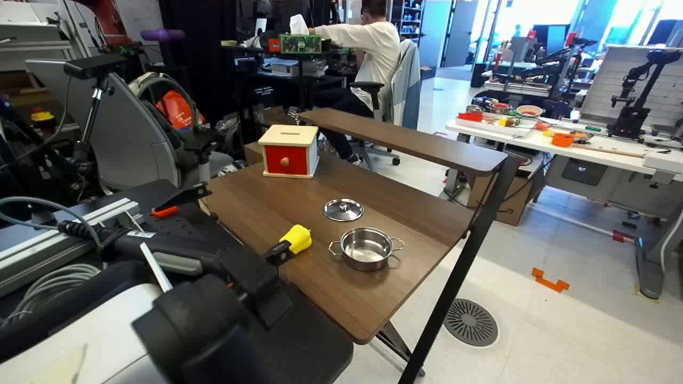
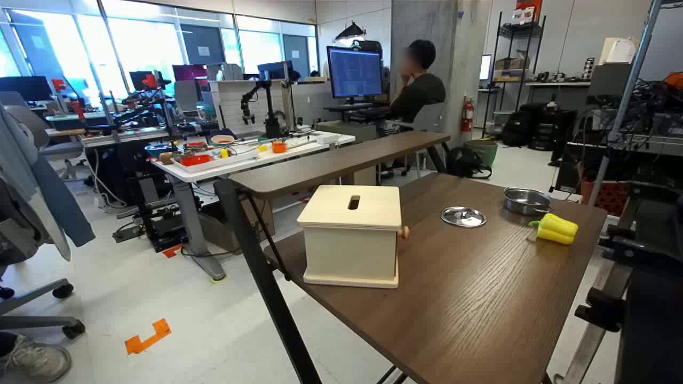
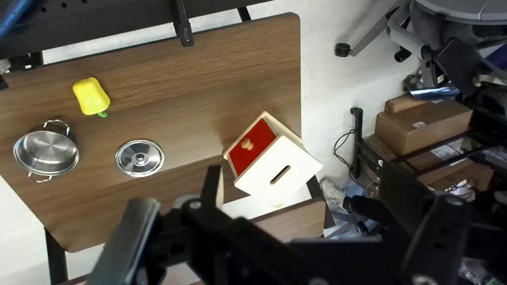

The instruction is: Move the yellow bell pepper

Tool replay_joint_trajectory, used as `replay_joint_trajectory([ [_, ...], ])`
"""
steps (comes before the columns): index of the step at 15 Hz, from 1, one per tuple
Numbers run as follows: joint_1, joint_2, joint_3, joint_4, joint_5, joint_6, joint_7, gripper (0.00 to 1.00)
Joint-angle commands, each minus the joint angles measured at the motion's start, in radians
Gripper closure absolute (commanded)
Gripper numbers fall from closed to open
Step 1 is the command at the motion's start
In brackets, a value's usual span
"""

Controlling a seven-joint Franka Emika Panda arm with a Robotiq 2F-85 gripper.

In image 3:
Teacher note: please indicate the black metal rack frame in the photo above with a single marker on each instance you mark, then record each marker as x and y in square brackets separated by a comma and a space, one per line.
[358, 137]

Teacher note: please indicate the round steel pot lid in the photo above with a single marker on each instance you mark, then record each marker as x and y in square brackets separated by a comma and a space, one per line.
[140, 158]

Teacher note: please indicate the small steel pot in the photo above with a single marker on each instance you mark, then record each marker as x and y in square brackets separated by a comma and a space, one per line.
[45, 153]

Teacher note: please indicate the white slotted box lid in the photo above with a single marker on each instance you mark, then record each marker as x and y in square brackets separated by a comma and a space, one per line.
[278, 169]

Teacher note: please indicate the wooden box with red inside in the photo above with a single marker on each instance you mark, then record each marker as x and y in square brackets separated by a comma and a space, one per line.
[252, 145]

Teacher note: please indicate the black table clamp bar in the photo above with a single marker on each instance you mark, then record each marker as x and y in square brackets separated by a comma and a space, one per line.
[184, 25]

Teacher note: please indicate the small brown cardboard box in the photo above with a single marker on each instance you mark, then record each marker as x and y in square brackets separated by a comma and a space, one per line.
[422, 124]

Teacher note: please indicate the large flat cardboard box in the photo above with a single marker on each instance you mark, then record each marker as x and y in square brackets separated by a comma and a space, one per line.
[460, 169]

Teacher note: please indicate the blue plastic packet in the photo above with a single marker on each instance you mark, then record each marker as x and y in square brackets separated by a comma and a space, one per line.
[433, 93]

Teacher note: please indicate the yellow bell pepper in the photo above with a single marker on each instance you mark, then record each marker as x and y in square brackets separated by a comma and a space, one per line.
[91, 96]

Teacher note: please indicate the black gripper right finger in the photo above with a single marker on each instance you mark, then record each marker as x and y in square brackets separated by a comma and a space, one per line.
[406, 204]

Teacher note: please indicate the black table leg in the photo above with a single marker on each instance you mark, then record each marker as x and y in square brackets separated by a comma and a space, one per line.
[56, 259]

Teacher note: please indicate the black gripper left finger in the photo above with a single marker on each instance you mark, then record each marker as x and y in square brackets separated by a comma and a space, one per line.
[211, 188]

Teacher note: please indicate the grey office chair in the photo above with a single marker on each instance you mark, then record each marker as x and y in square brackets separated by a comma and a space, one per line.
[422, 26]

